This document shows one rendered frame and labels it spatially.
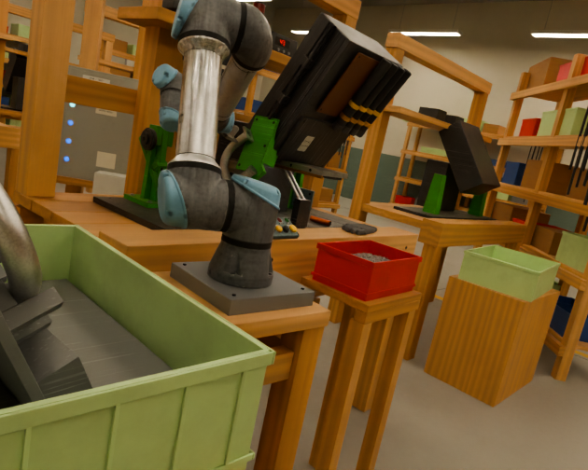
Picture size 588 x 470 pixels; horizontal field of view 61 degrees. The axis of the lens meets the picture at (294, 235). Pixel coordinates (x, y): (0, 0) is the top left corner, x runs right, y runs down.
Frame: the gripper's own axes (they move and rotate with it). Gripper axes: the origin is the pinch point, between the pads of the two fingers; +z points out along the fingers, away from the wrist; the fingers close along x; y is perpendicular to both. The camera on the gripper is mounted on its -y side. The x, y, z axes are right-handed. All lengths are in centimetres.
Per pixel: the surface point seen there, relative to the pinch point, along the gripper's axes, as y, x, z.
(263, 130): 8.0, -0.9, 8.1
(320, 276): 9, -59, 15
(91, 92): -30.5, 20.0, -32.8
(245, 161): -2.8, -7.9, 8.8
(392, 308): 22, -73, 29
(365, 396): -34, -80, 115
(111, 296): 2, -77, -59
